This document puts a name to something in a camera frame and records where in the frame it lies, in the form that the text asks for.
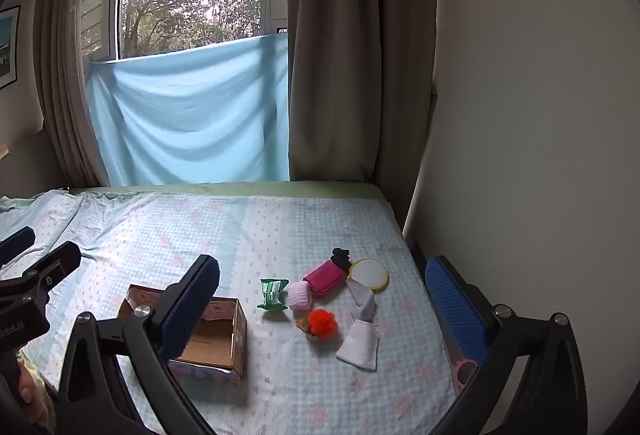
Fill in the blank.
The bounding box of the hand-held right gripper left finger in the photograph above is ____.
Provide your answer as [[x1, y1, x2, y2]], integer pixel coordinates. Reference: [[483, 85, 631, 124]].
[[57, 255, 221, 435]]

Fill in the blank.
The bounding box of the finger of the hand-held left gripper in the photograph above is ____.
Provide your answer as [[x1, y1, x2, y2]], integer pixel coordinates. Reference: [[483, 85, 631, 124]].
[[0, 226, 36, 267], [0, 241, 83, 311]]

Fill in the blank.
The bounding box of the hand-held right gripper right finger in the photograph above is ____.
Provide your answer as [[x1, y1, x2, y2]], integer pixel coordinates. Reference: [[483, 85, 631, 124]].
[[425, 256, 589, 435]]

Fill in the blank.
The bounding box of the cardboard box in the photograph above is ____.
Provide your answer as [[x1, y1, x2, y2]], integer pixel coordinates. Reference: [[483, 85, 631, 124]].
[[117, 284, 248, 383]]

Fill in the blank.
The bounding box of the green snack packet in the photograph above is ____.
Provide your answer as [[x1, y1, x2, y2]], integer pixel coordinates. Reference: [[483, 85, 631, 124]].
[[257, 278, 291, 313]]

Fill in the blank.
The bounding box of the grey cloth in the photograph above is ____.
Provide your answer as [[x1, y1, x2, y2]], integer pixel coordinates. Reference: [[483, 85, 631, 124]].
[[346, 279, 377, 322]]

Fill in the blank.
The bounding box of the round yellow-rimmed mirror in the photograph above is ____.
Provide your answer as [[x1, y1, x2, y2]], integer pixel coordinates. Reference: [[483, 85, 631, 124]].
[[348, 259, 389, 294]]

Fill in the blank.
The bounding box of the white knitted cloth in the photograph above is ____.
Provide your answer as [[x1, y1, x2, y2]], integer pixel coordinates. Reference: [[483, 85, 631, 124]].
[[336, 319, 379, 372]]

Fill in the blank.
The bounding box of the orange pom-pom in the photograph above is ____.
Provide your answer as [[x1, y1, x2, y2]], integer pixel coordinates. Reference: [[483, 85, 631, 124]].
[[295, 309, 339, 343]]

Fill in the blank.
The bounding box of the magenta zip pouch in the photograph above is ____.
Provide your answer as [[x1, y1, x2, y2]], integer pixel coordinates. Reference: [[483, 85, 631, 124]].
[[302, 260, 346, 297]]

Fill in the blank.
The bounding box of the person's left hand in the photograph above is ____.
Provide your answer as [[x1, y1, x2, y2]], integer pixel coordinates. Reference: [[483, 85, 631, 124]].
[[12, 357, 40, 417]]

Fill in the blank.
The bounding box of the checked floral bed sheet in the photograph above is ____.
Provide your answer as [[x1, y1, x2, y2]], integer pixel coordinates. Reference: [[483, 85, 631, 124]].
[[0, 187, 458, 435]]

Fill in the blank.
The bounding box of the green mattress cover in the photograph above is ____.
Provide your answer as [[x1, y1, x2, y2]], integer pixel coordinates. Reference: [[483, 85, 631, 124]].
[[67, 181, 397, 212]]

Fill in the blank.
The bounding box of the black hair scrunchie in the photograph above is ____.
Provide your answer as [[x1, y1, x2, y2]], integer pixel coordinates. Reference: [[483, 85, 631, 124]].
[[330, 247, 353, 272]]

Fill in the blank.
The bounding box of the narrow beige curtain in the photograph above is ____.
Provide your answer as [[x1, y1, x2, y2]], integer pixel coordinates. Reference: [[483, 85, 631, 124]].
[[32, 0, 136, 188]]

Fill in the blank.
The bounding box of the light blue hanging cloth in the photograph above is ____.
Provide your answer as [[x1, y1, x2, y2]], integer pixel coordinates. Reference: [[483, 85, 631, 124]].
[[85, 34, 292, 188]]

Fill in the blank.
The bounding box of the wide beige curtain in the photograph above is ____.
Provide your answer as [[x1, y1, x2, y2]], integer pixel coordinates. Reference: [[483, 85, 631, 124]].
[[286, 0, 437, 237]]

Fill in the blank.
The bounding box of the pink plastic ring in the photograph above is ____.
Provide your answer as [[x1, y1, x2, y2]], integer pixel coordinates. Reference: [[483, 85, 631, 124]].
[[451, 357, 478, 392]]

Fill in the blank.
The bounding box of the framed wall picture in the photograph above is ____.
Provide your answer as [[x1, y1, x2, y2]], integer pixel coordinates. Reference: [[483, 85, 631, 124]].
[[0, 5, 22, 90]]

